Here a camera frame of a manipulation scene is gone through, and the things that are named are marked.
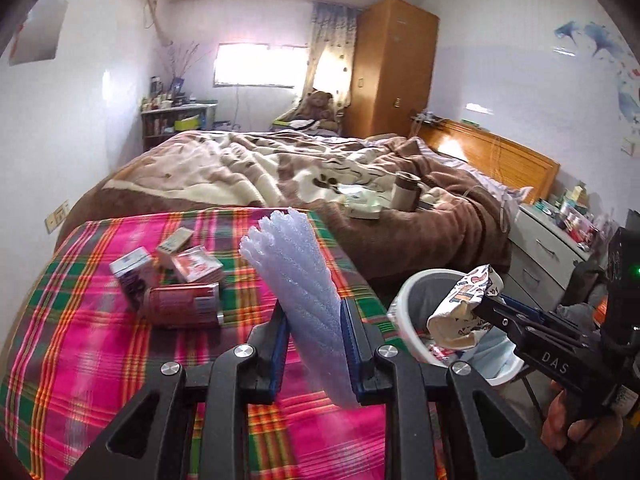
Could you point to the window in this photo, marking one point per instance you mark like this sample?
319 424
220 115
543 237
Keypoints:
260 65

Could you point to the red knot ornament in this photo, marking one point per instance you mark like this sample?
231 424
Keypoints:
18 37

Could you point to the brown patterned bed blanket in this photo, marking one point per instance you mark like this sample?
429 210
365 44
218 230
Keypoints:
250 170

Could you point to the patterned curtain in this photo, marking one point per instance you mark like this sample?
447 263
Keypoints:
327 50

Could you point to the white nightstand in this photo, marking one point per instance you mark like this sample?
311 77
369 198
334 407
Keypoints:
542 255

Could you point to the lavender foam net sleeve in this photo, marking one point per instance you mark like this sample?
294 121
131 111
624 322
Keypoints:
310 285

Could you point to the square wall mirror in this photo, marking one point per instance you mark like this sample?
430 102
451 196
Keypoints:
40 30

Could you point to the cluster of toiletry bottles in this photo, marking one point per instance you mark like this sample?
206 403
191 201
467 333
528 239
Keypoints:
575 217

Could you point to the brown teddy bear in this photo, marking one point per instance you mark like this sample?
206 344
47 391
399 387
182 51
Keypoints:
317 110

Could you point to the floral paper packet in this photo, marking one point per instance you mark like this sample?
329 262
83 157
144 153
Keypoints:
457 315

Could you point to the small cream box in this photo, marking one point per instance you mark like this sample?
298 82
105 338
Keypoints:
172 247

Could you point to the person's right hand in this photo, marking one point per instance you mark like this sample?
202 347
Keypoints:
570 430

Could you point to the red drink can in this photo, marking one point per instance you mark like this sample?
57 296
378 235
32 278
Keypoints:
180 305

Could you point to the purple and white carton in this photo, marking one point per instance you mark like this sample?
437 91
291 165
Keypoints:
132 280

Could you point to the plaid blanket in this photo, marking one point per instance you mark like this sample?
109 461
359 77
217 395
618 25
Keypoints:
75 360

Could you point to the wooden wardrobe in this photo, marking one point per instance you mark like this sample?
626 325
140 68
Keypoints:
392 65

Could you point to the blue dolphin wall sticker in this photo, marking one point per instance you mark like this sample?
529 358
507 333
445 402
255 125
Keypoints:
600 45

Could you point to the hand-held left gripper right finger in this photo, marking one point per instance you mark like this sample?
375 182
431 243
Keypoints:
348 347

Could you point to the grey bin liner bag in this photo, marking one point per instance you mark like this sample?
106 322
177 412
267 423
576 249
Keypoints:
495 355

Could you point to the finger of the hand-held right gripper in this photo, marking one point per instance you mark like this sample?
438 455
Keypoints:
530 327
545 316

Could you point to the brown thermos cup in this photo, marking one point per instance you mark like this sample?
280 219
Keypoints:
405 192

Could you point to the red and white box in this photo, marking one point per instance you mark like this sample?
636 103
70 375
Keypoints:
197 265

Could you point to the white round bin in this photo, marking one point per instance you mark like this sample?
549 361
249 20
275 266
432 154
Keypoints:
412 292

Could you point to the vase with dry branches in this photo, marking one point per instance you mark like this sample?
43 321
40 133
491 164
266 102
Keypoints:
177 67

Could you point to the air conditioner pipe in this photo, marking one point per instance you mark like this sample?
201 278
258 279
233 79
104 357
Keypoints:
157 15

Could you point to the wall socket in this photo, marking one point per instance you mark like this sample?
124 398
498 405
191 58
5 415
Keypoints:
57 216

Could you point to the wooden headboard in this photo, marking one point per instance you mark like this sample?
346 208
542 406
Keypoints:
500 155

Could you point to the light pillow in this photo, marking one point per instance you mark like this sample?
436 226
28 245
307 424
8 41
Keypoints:
505 192

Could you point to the power strip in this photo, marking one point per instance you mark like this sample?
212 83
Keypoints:
427 116

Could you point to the green box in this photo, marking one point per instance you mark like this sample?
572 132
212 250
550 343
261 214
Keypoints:
187 122

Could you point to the dark storage shelf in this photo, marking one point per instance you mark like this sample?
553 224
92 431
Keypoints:
160 127

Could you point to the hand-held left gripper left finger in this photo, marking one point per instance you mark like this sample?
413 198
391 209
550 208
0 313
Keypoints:
280 355

